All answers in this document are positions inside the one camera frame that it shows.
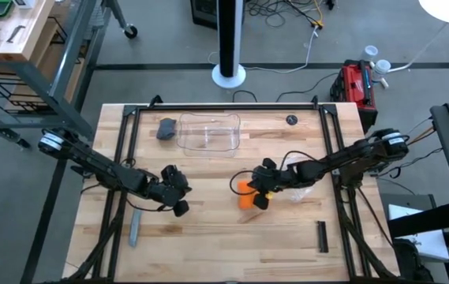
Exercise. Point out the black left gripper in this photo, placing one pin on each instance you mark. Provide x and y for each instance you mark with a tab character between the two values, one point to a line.
169	189

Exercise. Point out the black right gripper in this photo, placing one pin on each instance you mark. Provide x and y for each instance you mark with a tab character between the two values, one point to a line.
281	177

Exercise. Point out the orange elastic bandage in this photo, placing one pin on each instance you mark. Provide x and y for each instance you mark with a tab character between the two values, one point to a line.
244	199

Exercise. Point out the clear plastic zip bag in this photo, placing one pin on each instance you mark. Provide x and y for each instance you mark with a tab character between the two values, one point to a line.
301	194

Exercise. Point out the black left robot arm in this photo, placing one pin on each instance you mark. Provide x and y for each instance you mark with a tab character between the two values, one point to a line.
102	167

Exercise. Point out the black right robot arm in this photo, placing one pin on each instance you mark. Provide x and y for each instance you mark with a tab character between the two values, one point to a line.
346	158

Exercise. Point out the small yellow tag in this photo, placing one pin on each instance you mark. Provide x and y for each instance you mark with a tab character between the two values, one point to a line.
270	194

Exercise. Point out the clear plastic bin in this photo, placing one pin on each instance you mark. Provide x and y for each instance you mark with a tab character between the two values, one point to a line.
208	134

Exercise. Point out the round black table grommet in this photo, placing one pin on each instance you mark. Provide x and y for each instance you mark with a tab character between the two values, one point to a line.
291	120

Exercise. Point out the short black bar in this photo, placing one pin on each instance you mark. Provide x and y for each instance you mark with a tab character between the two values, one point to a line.
322	236

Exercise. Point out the red black tool bag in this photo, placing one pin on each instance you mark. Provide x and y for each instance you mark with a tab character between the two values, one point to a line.
352	84

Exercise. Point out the black white tower fan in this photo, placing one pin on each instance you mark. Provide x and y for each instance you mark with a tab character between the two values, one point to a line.
227	39

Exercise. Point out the black caster wheel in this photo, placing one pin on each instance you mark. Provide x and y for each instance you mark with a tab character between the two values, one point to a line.
130	31

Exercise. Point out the black backpack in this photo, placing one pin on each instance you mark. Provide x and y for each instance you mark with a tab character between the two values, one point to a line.
407	260

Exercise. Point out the white plastic jar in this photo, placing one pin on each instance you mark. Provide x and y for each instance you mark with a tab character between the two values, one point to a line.
382	68
370	52

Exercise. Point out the black metal crossbar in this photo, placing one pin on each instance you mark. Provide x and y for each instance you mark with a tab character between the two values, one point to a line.
425	221

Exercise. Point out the black box on floor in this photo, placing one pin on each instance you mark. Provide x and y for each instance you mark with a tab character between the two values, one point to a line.
202	13

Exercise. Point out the white paper sheet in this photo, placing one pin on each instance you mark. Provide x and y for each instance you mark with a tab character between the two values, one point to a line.
431	244

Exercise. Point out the single black hex key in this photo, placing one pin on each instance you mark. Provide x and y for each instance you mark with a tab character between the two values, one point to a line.
15	34

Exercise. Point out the wooden workbench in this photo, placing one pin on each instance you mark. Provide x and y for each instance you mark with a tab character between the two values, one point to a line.
7	39

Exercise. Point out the small white box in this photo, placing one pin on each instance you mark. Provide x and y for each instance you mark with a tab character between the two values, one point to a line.
23	3

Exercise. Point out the black aluminium table frame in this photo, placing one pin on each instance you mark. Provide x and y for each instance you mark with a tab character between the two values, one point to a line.
228	107

